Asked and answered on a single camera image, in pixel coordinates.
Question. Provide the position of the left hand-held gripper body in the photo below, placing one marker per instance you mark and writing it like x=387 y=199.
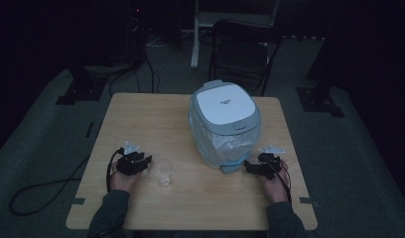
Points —
x=131 y=158

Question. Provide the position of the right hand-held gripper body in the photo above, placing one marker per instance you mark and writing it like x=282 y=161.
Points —
x=267 y=162

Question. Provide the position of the clear plastic cup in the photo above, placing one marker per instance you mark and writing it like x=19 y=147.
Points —
x=163 y=172

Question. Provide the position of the white pedal trash bin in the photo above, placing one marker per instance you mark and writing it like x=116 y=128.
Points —
x=225 y=124

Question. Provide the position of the person's left hand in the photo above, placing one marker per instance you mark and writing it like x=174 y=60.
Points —
x=123 y=180

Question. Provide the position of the person's right hand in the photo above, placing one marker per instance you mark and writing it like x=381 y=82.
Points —
x=276 y=186

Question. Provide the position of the black stand base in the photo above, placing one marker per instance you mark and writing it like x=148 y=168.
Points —
x=83 y=87
x=319 y=99

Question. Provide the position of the black folding chair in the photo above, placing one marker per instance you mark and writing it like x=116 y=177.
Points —
x=243 y=53

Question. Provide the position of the white metal stand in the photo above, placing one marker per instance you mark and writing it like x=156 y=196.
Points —
x=203 y=29

